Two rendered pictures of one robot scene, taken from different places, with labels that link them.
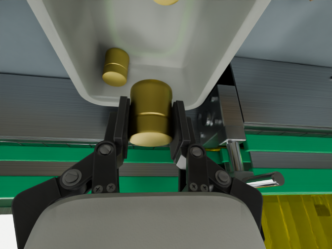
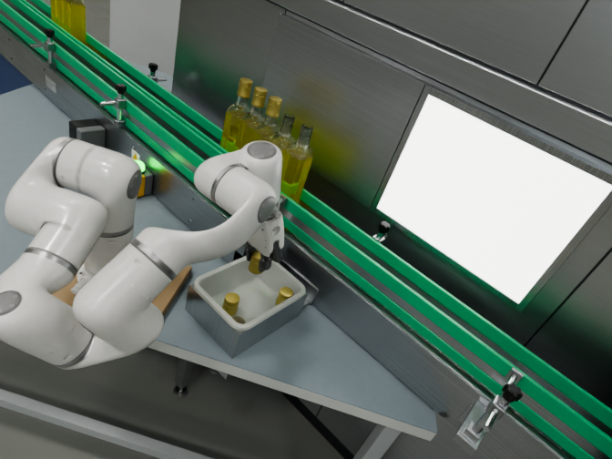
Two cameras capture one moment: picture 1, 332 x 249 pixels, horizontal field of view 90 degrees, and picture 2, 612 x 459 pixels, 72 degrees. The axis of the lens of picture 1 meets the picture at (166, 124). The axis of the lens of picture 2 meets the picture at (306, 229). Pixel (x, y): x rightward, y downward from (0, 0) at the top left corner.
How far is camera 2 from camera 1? 0.82 m
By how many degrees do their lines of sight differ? 21
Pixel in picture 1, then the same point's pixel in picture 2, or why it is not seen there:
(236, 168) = not seen: hidden behind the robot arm
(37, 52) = (325, 339)
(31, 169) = (367, 275)
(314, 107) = (207, 215)
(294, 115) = (218, 219)
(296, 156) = not seen: hidden behind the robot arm
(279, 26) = (203, 265)
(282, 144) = not seen: hidden behind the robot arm
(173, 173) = (297, 219)
